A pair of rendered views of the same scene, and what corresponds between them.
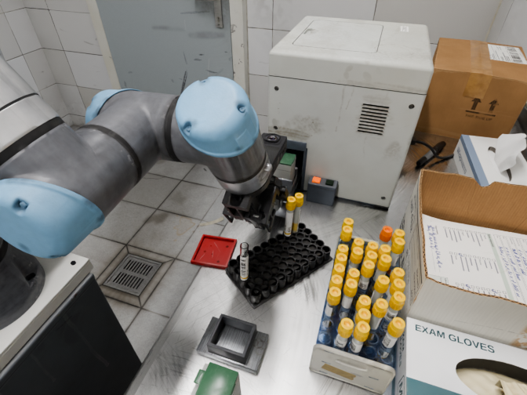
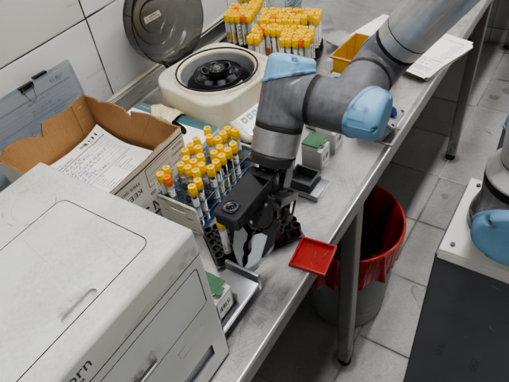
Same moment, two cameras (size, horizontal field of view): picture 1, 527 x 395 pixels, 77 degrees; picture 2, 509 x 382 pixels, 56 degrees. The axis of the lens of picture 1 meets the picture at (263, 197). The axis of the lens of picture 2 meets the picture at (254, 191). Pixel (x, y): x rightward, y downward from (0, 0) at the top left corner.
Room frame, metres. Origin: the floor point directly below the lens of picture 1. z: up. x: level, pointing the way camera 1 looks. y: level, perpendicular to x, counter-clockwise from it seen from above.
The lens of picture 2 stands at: (0.93, 0.19, 1.58)
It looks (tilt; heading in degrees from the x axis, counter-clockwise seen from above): 44 degrees down; 200
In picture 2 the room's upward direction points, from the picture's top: 8 degrees counter-clockwise
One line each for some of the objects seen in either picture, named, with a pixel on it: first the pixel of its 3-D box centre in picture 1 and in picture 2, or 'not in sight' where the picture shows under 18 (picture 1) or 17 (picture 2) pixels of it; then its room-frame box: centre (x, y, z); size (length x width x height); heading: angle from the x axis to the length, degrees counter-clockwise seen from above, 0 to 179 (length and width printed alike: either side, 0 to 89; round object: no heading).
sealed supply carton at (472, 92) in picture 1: (468, 87); not in sight; (0.95, -0.60, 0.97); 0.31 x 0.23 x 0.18; 155
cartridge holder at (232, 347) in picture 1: (232, 340); (303, 180); (0.23, 0.04, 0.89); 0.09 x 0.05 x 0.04; 71
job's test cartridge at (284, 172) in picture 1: (281, 171); (213, 298); (0.56, -0.04, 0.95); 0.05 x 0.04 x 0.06; 71
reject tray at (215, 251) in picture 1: (214, 251); (313, 255); (0.40, 0.09, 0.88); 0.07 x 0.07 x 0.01; 79
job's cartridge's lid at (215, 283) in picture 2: (282, 158); (209, 286); (0.56, -0.04, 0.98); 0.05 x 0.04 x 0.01; 71
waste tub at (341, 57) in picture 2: not in sight; (365, 67); (-0.17, 0.13, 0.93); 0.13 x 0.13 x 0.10; 67
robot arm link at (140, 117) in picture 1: (137, 132); (352, 102); (0.33, 0.14, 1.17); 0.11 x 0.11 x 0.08; 74
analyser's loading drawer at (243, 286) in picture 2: (284, 175); (207, 318); (0.58, -0.05, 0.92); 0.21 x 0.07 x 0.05; 161
